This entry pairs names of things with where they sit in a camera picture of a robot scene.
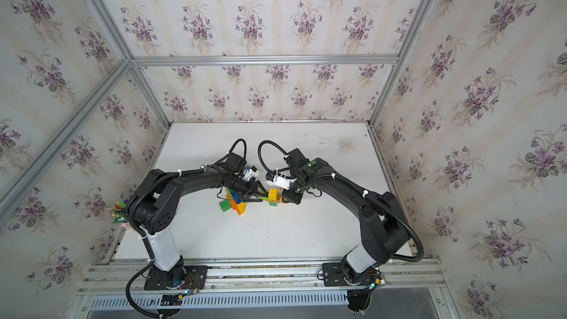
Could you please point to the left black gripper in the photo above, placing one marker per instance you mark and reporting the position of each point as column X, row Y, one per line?
column 252, row 191

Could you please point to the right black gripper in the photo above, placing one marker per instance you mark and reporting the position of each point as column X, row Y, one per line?
column 287, row 195

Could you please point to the yellow sloped lego brick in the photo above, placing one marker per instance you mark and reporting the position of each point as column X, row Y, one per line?
column 241, row 208

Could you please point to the orange long lego brick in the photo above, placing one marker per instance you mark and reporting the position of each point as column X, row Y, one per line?
column 234, row 204

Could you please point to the small green lego brick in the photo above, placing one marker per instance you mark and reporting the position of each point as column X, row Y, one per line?
column 225, row 205

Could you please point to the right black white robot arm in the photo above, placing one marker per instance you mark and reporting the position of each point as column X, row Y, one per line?
column 385, row 233

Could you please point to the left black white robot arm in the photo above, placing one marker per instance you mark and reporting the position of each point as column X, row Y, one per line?
column 153, row 206

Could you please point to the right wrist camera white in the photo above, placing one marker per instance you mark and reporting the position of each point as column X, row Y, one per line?
column 278, row 181

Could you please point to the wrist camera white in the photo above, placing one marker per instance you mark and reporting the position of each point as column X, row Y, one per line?
column 278, row 181
column 249, row 173

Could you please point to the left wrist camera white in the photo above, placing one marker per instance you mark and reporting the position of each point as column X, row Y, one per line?
column 249, row 173

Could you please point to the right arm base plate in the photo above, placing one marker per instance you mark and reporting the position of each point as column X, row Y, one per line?
column 337, row 274

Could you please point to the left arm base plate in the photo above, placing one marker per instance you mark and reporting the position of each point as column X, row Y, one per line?
column 187, row 277

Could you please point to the aluminium front rail frame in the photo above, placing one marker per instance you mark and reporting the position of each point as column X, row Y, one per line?
column 252, row 283

